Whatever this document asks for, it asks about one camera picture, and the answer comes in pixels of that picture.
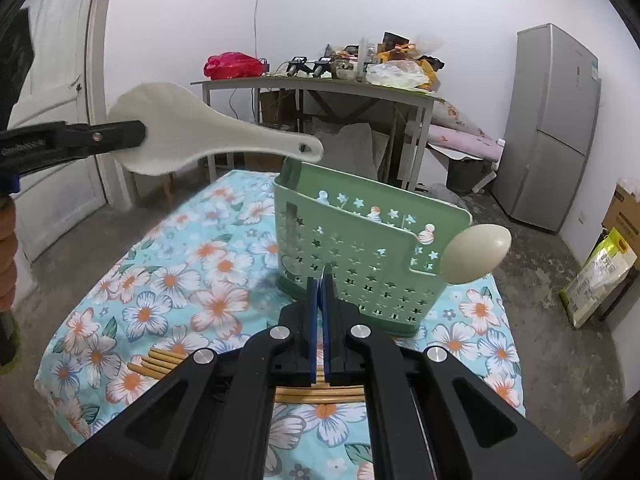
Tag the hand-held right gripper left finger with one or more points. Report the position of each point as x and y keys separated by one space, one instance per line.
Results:
x=312 y=320

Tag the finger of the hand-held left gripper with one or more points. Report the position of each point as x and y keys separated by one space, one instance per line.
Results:
x=110 y=135

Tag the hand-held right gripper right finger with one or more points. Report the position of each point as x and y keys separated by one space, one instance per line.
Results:
x=330 y=320

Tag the green plastic utensil holder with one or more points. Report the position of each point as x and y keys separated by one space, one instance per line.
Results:
x=370 y=260

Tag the bundle of wooden chopsticks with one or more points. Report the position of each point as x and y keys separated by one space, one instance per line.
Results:
x=345 y=394

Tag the white plastic rice paddle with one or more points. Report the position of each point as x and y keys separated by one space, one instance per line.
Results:
x=200 y=125

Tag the person's left hand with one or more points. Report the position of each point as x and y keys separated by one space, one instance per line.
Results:
x=6 y=255

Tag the white door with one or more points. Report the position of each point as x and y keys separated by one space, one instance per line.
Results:
x=55 y=200

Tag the red plastic bag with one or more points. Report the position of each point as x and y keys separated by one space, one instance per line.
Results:
x=232 y=66

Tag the floral blue blanket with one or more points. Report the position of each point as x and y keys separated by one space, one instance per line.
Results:
x=150 y=310

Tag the cardboard box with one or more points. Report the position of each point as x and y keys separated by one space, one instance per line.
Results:
x=625 y=215
x=277 y=107

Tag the white sack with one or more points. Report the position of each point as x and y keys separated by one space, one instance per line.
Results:
x=350 y=147

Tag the grey metal desk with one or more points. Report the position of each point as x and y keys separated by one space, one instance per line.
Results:
x=300 y=82

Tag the black device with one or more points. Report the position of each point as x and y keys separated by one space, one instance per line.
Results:
x=305 y=67

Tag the pink floral rolled mat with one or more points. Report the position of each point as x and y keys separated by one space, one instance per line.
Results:
x=465 y=135

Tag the clear plastic bag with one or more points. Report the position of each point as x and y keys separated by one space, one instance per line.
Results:
x=395 y=75

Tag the clear plastic bottle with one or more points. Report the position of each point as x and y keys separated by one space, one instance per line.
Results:
x=362 y=60

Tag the yellow bag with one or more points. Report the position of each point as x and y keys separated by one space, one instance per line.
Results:
x=429 y=75

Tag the yellow-green rice sack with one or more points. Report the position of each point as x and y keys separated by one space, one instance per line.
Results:
x=600 y=280

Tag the grey fridge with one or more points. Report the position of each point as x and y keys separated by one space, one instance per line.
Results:
x=545 y=125

